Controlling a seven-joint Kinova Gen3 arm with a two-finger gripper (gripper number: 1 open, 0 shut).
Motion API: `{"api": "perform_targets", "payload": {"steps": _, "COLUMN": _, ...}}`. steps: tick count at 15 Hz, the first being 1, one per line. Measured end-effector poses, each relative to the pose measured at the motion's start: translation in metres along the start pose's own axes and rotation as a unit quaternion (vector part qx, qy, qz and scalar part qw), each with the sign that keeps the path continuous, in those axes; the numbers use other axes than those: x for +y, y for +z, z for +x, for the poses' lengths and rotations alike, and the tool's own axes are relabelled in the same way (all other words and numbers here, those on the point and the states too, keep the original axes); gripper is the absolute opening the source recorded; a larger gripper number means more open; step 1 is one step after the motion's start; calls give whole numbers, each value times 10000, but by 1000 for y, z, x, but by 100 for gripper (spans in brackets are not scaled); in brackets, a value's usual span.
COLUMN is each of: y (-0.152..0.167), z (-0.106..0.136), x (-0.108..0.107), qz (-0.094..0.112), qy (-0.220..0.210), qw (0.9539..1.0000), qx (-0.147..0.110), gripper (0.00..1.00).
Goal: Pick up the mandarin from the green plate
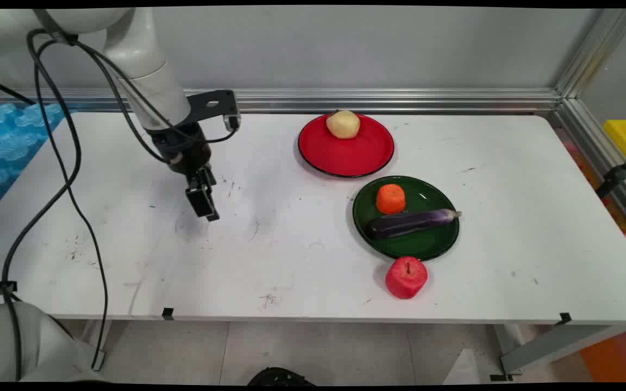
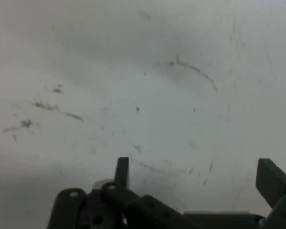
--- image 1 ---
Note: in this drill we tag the red round plate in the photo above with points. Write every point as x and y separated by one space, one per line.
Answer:
354 155

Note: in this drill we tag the dark green round plate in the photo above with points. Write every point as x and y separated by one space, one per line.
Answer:
427 241

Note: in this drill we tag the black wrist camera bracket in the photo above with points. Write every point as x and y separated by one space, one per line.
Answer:
212 103

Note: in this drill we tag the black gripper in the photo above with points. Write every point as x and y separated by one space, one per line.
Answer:
182 149

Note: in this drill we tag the black round floor object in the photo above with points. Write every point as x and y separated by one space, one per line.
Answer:
280 377

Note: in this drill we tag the slanted aluminium frame rail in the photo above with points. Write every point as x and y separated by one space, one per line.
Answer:
601 146

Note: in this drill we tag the pale yellow toy potato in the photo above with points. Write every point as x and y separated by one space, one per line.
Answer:
343 125

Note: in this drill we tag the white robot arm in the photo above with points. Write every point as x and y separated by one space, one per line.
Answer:
144 60

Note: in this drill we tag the upright aluminium frame post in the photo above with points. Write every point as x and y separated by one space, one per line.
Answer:
595 51

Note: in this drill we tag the grey table leg brace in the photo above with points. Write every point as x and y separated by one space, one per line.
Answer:
555 347

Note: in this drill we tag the small black table clip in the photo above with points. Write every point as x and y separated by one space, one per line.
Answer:
565 318
167 314

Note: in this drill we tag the orange toy mandarin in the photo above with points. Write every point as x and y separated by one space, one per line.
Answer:
390 199

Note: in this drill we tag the purple toy eggplant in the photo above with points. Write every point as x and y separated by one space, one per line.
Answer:
405 224

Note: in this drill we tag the red toy apple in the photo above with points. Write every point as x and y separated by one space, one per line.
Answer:
406 278

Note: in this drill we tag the orange box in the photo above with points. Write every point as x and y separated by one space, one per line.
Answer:
617 355

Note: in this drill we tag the blue foam mat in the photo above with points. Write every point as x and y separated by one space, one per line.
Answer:
11 144

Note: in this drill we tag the horizontal aluminium frame rail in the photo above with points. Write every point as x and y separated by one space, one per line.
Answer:
389 100

